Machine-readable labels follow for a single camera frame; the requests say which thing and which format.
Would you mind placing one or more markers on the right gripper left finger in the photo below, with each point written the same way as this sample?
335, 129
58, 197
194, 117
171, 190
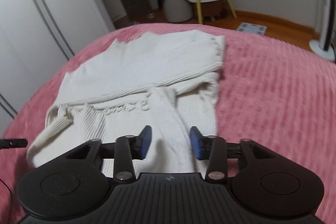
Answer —
128, 148

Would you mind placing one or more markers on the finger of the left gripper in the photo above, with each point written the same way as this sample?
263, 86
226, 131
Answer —
13, 143

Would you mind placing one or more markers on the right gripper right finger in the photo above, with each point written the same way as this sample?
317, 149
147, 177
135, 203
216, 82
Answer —
212, 149

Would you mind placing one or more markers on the white knit sweater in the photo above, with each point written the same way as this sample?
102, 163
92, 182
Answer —
169, 82

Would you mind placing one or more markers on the pink ribbed bed blanket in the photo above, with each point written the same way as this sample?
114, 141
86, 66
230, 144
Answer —
272, 92

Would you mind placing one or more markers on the grey slipper left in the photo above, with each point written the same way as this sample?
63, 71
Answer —
132, 23

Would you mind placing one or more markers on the grey slipper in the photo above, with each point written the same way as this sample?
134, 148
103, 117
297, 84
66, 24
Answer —
150, 15
132, 23

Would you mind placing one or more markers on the bathroom scale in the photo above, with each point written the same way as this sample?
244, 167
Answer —
251, 28

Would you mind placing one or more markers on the grey slipper right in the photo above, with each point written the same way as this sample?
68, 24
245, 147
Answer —
150, 15

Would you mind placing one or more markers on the wooden stool under table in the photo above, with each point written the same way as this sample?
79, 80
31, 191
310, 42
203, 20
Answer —
216, 9

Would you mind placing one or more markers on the white round pouf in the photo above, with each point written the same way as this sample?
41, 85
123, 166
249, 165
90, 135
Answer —
177, 11

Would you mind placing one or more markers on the white wardrobe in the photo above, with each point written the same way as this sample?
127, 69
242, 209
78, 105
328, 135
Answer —
39, 36

